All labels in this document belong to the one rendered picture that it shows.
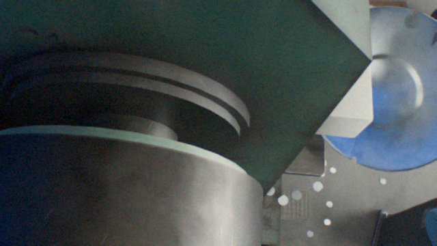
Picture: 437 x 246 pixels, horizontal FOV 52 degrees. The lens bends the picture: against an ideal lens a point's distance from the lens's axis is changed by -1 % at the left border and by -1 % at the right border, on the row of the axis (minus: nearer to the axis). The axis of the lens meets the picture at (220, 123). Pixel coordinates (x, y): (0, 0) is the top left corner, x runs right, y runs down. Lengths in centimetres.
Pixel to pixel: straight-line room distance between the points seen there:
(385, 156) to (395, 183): 99
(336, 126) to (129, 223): 19
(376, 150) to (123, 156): 69
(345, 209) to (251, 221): 150
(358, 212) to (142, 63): 157
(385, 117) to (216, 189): 63
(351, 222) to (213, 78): 152
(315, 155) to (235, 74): 68
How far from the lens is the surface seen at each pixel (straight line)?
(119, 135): 22
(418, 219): 149
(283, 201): 101
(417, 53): 80
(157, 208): 21
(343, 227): 173
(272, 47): 22
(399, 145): 84
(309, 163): 90
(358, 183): 179
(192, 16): 20
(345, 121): 33
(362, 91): 34
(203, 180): 22
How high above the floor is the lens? 162
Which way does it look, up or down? 69 degrees down
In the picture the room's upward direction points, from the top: 12 degrees clockwise
